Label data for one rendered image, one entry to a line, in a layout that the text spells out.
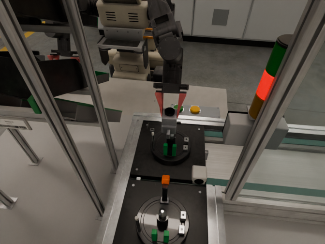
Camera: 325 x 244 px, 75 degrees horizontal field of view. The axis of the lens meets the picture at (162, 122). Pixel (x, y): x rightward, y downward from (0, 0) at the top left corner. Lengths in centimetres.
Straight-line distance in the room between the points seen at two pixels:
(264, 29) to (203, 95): 273
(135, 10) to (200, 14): 244
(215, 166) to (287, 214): 25
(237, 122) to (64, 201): 62
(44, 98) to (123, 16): 95
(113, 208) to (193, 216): 23
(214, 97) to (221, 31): 261
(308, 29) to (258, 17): 336
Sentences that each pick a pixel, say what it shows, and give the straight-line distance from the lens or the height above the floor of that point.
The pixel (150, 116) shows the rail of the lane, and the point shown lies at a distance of 87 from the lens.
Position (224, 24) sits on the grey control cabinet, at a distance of 366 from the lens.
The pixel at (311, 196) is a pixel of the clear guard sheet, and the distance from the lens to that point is 73.
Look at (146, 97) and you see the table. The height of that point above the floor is 86.
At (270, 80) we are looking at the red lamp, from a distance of 41.
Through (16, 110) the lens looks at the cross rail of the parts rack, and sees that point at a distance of 45.
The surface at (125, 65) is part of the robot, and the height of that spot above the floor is 86.
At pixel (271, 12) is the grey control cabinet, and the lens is 372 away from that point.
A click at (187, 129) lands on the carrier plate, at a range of 81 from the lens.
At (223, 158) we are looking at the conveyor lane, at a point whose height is 92.
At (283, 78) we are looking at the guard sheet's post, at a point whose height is 138.
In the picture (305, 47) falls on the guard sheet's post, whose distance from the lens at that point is 36.
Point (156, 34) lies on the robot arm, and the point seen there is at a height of 131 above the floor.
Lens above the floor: 156
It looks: 45 degrees down
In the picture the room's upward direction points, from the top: straight up
